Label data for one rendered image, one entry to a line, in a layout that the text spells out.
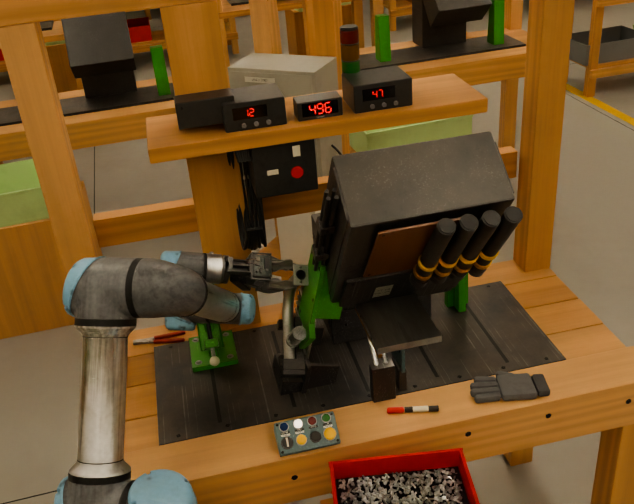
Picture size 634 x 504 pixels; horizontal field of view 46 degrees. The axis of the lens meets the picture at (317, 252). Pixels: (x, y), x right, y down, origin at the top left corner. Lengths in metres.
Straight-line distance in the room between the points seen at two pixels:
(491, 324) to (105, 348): 1.20
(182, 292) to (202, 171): 0.69
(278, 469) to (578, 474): 1.53
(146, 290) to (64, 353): 2.59
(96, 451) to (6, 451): 2.05
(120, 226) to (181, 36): 0.60
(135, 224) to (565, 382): 1.26
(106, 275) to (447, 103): 1.04
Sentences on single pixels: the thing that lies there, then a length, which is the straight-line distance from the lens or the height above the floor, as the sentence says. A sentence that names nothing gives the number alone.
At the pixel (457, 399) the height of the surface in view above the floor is 0.90.
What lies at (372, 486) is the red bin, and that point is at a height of 0.88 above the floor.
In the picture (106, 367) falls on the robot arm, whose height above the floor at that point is 1.36.
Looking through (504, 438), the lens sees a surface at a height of 0.81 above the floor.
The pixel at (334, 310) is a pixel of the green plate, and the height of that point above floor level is 1.13.
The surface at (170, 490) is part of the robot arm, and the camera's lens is 1.47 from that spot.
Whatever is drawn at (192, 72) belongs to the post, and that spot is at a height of 1.68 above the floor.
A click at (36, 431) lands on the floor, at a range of 3.59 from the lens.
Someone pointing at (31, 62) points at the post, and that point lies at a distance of 2.00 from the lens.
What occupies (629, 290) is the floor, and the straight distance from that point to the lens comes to 4.18.
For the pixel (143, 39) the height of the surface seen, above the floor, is 0.29.
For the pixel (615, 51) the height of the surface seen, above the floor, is 0.35.
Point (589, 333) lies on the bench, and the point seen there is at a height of 0.88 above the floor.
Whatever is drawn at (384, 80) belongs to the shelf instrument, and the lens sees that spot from 2.01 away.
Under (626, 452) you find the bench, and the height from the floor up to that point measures 0.64.
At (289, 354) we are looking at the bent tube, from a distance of 2.01.
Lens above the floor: 2.22
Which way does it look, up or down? 30 degrees down
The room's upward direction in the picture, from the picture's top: 5 degrees counter-clockwise
